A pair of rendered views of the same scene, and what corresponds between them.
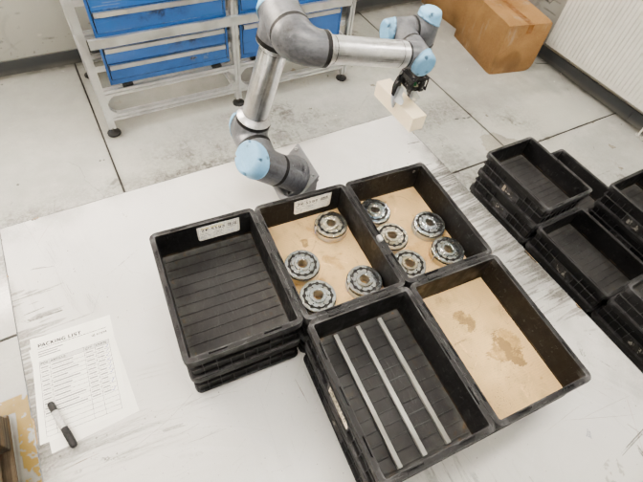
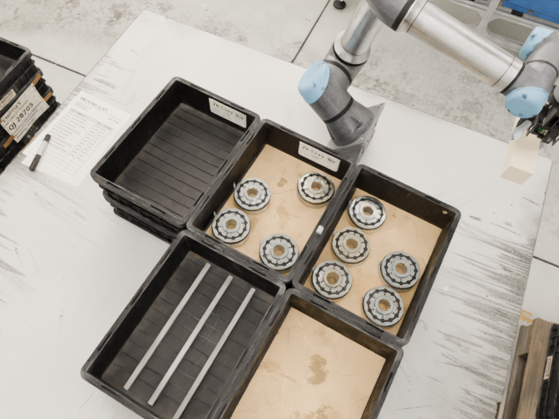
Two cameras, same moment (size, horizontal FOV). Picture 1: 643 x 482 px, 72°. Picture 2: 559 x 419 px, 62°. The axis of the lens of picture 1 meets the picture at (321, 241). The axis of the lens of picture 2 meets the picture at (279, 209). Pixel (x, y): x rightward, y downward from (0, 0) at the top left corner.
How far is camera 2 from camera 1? 0.66 m
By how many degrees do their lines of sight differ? 30
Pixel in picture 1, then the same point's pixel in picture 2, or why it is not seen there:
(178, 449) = (66, 230)
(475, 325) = (319, 383)
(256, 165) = (307, 88)
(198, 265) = (195, 128)
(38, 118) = not seen: outside the picture
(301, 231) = (291, 172)
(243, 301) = (187, 179)
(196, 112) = not seen: hidden behind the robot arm
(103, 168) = (301, 27)
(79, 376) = (77, 135)
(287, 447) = (115, 300)
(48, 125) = not seen: outside the picture
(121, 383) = (88, 161)
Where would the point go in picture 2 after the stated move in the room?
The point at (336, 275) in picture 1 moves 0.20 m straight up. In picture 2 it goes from (269, 228) to (271, 193)
